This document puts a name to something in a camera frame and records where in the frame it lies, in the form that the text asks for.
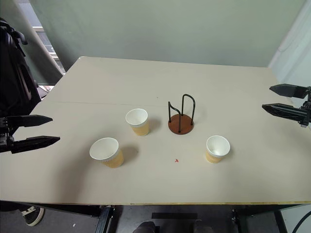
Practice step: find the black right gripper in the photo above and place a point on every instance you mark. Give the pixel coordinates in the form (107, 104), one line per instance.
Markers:
(308, 114)

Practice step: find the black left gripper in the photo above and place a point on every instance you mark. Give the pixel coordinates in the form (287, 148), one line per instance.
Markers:
(5, 142)

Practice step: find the ribbed tan paper cup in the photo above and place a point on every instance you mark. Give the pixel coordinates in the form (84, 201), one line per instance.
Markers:
(140, 128)
(113, 161)
(212, 157)

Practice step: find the black office chair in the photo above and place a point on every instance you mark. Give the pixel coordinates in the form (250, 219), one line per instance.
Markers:
(14, 80)

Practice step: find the black white sneaker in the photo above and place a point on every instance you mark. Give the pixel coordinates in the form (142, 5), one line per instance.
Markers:
(32, 216)

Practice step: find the dark rounded robot part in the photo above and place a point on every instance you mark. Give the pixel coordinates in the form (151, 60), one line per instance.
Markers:
(146, 227)

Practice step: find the white wall panel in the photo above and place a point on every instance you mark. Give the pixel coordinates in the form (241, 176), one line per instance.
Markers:
(295, 48)

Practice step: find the window with grey frame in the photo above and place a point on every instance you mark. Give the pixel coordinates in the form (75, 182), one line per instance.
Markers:
(49, 48)

